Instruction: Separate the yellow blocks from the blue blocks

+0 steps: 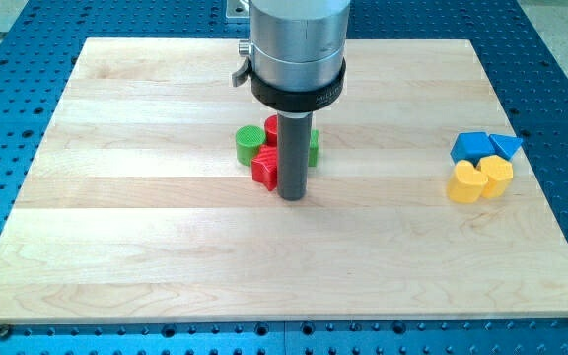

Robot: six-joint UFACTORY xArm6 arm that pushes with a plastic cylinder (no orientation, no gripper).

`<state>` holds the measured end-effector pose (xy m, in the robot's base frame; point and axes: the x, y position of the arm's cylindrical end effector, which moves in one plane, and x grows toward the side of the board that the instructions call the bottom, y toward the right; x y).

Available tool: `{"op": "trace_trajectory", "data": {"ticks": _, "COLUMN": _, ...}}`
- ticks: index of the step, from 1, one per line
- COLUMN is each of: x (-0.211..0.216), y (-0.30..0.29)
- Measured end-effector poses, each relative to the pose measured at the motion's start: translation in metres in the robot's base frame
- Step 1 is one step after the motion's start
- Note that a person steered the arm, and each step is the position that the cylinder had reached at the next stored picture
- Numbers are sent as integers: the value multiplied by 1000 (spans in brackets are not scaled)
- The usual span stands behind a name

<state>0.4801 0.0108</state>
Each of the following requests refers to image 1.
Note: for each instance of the red cylinder block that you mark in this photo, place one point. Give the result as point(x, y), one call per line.
point(271, 130)

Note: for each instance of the green block behind rod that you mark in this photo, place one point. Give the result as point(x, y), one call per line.
point(314, 148)

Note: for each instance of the red star block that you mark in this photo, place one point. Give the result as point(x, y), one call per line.
point(264, 167)

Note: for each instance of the metal bracket at top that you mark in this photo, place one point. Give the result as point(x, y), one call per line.
point(237, 9)

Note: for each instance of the yellow heart block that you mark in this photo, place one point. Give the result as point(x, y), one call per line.
point(466, 183)

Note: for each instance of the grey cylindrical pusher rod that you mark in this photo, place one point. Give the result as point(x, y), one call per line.
point(293, 150)

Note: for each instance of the silver robot arm cylinder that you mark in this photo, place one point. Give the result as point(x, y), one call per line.
point(294, 56)

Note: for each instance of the yellow hexagon block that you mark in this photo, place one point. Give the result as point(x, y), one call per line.
point(500, 173)

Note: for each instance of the light wooden board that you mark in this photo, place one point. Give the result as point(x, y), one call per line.
point(136, 209)

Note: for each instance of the blue cube block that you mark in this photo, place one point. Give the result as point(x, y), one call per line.
point(472, 146)

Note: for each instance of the blue triangle block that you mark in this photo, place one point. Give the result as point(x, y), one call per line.
point(505, 146)

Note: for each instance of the green cylinder block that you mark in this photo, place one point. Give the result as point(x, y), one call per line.
point(248, 139)

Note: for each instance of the blue perforated metal table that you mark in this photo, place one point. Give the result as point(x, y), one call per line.
point(38, 51)

